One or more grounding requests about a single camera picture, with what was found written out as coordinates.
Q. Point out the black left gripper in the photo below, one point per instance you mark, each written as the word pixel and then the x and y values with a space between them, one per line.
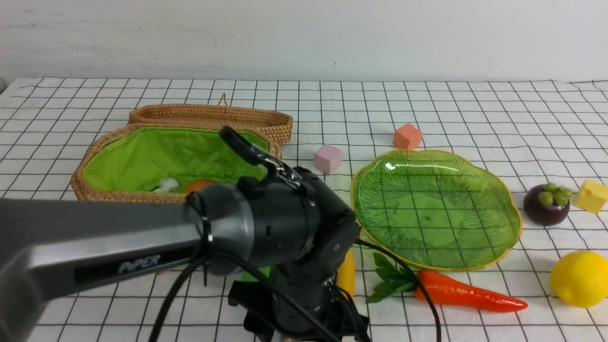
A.
pixel 303 236

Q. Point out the yellow plastic banana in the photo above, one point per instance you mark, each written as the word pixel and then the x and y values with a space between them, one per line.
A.
pixel 346 274

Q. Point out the orange plastic tomato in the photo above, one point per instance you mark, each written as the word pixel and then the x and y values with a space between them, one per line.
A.
pixel 197 185

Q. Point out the orange plastic carrot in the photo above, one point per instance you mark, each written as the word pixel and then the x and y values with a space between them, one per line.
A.
pixel 442 289

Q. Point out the dark purple mangosteen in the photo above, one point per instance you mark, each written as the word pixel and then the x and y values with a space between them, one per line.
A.
pixel 547 204

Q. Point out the yellow plastic lemon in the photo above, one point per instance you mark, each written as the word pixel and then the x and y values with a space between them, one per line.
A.
pixel 580 278

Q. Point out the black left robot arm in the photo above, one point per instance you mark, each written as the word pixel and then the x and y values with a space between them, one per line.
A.
pixel 54 248

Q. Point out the pink foam cube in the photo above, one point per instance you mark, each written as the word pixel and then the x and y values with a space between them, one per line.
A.
pixel 327 159

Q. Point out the woven rattan basket lid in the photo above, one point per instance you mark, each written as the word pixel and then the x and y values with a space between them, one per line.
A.
pixel 275 125

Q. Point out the green glass leaf plate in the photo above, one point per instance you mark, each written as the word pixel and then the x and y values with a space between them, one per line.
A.
pixel 435 210

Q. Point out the orange foam cube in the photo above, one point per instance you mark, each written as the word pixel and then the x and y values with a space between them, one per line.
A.
pixel 407 137

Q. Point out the woven rattan basket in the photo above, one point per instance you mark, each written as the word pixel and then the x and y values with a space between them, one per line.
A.
pixel 157 163

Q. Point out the white checkered tablecloth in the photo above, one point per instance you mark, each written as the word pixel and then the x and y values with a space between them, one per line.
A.
pixel 526 133

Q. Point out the yellow foam cube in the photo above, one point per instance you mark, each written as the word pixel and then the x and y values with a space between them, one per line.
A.
pixel 591 197

